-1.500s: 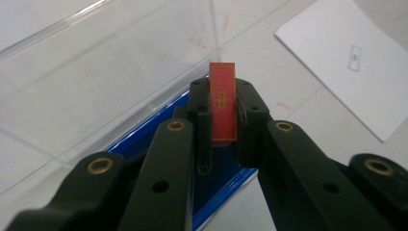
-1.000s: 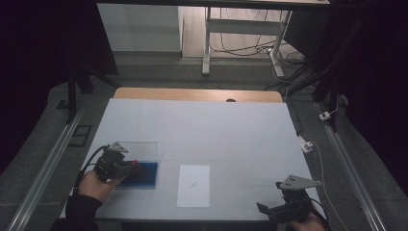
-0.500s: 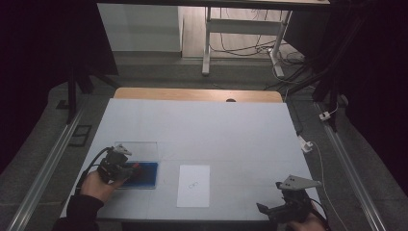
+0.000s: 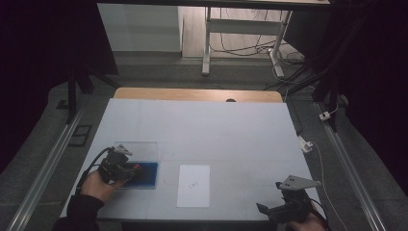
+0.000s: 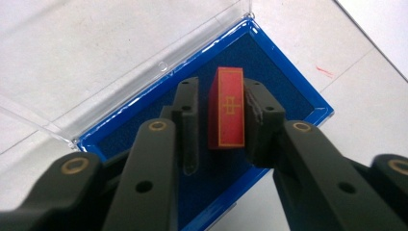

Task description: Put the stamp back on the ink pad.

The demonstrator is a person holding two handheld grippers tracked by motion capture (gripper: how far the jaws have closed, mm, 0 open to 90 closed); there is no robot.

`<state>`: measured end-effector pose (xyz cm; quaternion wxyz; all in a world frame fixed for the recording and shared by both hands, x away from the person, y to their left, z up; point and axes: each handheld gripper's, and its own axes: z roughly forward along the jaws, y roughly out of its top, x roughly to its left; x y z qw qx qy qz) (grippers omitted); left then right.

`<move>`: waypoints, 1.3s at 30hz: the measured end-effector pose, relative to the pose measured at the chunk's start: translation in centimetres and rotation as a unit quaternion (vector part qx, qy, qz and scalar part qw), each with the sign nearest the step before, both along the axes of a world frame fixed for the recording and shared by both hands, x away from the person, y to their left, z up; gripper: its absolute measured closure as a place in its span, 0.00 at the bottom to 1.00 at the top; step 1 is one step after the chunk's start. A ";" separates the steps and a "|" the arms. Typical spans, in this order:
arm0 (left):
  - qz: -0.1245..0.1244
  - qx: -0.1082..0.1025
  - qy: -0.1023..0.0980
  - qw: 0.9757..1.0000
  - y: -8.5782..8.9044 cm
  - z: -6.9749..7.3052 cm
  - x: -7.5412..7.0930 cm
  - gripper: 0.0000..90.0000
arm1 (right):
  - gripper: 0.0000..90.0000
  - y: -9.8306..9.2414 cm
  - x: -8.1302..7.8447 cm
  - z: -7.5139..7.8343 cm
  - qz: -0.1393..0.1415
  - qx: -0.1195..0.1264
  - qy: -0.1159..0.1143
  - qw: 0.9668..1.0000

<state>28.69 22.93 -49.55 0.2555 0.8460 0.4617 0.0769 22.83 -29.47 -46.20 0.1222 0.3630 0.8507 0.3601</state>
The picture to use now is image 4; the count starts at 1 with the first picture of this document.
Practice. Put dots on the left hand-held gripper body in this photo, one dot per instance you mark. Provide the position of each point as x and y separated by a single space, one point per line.
112 165

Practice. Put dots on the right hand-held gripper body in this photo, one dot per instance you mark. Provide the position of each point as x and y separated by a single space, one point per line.
298 205

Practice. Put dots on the blue ink pad case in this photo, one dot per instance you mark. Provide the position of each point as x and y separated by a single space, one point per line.
150 176

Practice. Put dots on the person's right hand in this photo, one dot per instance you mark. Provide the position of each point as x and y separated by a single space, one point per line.
312 223

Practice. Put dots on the person's left hand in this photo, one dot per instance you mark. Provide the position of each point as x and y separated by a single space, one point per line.
96 186

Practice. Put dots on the white plug adapter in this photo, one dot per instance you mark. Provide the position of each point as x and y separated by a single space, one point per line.
305 144

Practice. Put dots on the white paper sheet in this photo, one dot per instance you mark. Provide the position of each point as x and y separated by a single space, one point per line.
193 192

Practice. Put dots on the large white table cover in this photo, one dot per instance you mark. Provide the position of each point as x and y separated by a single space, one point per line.
208 128

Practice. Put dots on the black metal stand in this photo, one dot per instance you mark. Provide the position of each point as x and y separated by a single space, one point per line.
71 93
330 83

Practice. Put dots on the small white connector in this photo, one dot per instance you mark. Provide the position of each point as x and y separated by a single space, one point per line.
324 116

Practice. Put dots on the dark table grommet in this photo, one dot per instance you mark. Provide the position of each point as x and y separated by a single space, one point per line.
230 100

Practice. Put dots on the white cabinet panel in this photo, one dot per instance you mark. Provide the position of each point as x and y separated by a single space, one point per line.
141 29

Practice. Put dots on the aluminium floor rail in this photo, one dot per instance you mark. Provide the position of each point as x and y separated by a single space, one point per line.
45 173
349 173

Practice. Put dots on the white desk frame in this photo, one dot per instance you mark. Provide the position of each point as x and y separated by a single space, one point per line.
243 27

